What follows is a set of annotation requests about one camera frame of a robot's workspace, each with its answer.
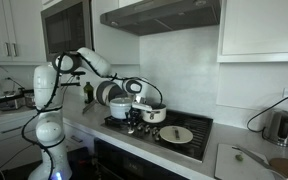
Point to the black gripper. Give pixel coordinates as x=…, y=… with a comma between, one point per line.
x=133, y=115

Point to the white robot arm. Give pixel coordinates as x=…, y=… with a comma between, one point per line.
x=90, y=60

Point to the light blue lidded pot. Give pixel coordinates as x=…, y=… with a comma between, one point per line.
x=119, y=107

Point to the black oven front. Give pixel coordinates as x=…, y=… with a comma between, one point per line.
x=117, y=164

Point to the utensil on plate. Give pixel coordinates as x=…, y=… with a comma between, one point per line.
x=176, y=133

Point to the dark olive oil bottle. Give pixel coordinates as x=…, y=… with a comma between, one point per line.
x=88, y=93

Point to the black gas cooktop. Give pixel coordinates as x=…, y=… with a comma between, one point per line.
x=200, y=126

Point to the white cutting board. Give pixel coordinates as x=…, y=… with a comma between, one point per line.
x=228, y=168

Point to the stainless range hood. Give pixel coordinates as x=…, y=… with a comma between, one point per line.
x=158, y=16

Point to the small green vegetable piece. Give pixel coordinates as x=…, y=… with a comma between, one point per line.
x=239, y=157

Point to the built-in microwave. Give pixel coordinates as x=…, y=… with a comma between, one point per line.
x=67, y=26

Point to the silver toaster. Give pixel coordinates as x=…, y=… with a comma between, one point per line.
x=11, y=104

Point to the kitchen knife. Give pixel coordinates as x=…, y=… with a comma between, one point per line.
x=261, y=161

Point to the white lower drawers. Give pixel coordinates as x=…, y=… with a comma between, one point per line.
x=15, y=152

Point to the white upper right cabinet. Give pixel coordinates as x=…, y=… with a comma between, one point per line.
x=253, y=31

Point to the white cabinet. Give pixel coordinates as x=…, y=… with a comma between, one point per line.
x=21, y=34
x=253, y=31

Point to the stainless electric kettle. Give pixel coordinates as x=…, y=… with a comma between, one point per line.
x=276, y=130

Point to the white upper left cabinet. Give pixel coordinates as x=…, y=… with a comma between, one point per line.
x=21, y=34

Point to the white saucepan with handle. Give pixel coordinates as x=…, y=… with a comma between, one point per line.
x=156, y=115

